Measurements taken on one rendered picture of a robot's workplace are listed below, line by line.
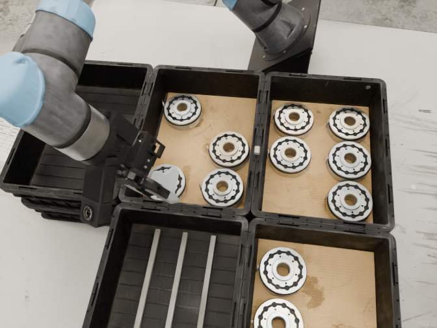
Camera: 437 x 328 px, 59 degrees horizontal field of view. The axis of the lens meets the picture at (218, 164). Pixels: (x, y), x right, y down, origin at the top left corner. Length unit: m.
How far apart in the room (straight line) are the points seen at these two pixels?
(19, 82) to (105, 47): 1.05
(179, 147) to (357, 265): 0.53
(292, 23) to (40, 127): 0.83
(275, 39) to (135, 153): 0.68
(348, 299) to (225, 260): 0.28
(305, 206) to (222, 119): 0.33
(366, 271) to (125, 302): 0.54
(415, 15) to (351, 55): 1.33
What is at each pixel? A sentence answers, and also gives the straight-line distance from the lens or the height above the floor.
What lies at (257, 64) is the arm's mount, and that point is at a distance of 1.25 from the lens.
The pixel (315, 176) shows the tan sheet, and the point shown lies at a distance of 1.01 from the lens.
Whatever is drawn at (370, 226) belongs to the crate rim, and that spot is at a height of 0.93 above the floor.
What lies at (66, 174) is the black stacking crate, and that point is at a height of 0.83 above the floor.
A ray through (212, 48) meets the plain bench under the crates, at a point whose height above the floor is 0.70.
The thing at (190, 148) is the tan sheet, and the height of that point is 0.83.
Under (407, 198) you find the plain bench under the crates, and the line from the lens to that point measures 1.19.
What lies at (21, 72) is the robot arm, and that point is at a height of 1.41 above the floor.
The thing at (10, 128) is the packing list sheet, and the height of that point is 0.70.
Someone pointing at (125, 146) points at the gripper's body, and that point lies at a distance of 0.62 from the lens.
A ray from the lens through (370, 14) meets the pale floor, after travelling 2.66.
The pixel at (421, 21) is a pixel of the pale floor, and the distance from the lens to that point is 2.70.
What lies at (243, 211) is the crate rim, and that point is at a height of 0.93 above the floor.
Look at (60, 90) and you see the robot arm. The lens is 0.52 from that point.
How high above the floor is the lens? 1.73
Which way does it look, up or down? 63 degrees down
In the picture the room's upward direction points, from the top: 9 degrees counter-clockwise
